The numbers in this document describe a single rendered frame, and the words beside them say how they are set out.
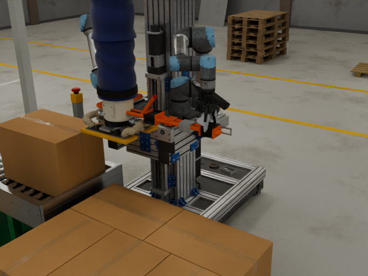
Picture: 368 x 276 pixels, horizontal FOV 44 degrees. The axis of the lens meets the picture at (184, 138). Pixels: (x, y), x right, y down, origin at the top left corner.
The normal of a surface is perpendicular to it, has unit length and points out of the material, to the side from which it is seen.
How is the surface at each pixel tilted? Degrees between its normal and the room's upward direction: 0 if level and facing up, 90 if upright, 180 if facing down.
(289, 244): 0
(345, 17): 90
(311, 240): 0
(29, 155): 90
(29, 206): 90
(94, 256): 0
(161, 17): 90
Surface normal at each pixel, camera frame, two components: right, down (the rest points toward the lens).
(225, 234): -0.01, -0.92
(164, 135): -0.56, 0.32
